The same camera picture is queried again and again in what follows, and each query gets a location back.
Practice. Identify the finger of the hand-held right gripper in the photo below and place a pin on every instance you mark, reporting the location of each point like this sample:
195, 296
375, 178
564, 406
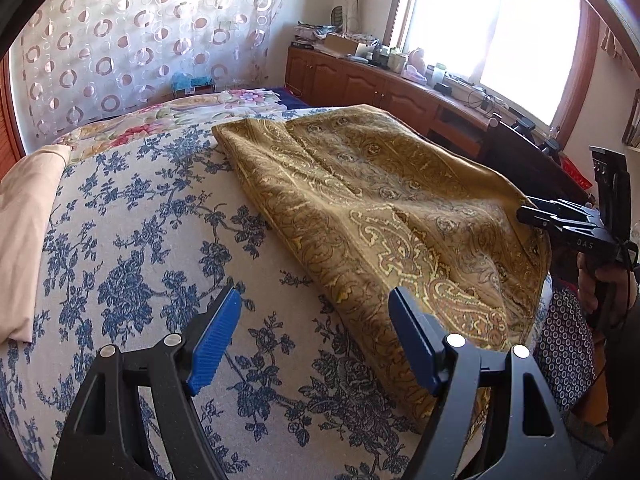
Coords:
550, 215

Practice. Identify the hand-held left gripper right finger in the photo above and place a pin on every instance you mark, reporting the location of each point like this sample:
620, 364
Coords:
412, 340

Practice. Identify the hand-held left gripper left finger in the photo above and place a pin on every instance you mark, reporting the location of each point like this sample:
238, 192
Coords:
215, 340

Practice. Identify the golden paisley cloth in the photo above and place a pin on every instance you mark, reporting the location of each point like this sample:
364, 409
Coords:
375, 200

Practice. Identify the person's right hand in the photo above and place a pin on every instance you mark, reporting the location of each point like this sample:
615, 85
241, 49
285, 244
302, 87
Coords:
584, 285

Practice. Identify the dark wooden bed footboard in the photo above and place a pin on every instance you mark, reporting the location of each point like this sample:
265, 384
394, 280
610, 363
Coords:
515, 150

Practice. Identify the blue floral bed sheet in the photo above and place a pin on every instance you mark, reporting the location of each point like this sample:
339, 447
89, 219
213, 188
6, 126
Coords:
150, 240

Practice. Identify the person's dotted clothing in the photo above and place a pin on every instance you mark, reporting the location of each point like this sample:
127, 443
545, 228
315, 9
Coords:
565, 345

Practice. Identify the white power strip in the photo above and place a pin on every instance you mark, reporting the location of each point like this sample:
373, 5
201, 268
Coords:
465, 91

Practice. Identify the window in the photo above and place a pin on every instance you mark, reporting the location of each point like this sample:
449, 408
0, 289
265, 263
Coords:
490, 25

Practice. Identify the wooden cabinet with clutter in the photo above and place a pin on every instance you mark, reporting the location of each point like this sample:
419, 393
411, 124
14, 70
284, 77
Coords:
400, 60

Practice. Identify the beige pillow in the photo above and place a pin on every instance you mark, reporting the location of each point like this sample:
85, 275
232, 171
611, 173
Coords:
25, 235

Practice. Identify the pink floral quilt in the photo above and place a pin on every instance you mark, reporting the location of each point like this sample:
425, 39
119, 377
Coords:
150, 125

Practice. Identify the cardboard box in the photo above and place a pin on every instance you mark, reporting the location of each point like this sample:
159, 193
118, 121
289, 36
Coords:
345, 45

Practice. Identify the sheer circle-patterned curtain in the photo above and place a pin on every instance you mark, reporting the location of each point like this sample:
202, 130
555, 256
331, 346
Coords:
125, 35

